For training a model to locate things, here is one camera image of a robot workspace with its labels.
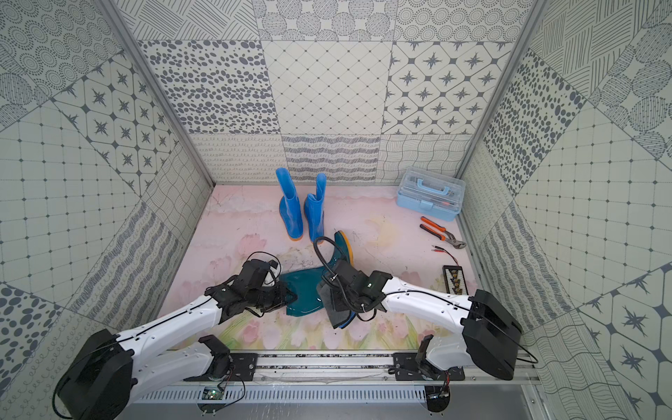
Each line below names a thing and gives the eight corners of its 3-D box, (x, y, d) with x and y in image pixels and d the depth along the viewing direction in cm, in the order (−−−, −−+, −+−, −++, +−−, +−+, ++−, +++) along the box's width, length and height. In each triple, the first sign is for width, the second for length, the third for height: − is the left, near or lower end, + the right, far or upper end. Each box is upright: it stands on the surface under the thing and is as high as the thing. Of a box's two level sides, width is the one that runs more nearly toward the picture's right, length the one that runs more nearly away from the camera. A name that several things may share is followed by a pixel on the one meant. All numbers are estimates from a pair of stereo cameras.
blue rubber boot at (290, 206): (291, 245, 103) (277, 202, 83) (289, 213, 114) (276, 168, 93) (305, 243, 104) (296, 200, 83) (302, 211, 114) (292, 166, 94)
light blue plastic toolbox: (393, 211, 114) (398, 193, 105) (400, 176, 129) (404, 157, 120) (455, 224, 110) (466, 206, 100) (455, 186, 125) (464, 166, 115)
